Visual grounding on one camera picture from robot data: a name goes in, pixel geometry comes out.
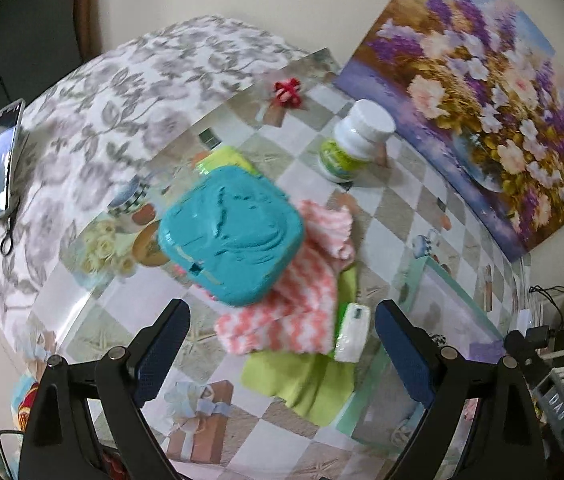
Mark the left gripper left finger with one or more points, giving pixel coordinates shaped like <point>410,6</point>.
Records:
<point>60,440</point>

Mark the teal plastic case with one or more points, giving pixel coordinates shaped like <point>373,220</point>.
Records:
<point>233,234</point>

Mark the black power adapter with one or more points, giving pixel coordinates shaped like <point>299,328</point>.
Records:
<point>538,336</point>

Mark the white green pill bottle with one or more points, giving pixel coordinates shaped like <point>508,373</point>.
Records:
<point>355,141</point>

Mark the smartphone on stand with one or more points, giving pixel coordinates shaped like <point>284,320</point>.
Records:
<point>11,140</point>

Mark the lime green cloth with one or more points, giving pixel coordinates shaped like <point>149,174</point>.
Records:
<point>314,386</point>

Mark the floral oil painting canvas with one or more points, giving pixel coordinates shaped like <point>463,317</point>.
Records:
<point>476,89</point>

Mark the green tissue pack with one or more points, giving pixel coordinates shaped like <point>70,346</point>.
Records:
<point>224,156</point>
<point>351,331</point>

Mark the pink white knitted cloth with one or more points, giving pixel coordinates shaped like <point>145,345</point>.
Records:
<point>298,313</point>

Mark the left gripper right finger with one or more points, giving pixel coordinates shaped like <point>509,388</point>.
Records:
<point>504,441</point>

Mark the grey floral blanket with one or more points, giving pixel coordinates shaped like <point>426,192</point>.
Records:
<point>101,125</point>

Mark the white tray teal rim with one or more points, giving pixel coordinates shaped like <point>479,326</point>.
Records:
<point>381,412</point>

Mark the red ribbon flower clip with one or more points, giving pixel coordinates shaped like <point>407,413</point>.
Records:
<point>287,92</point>

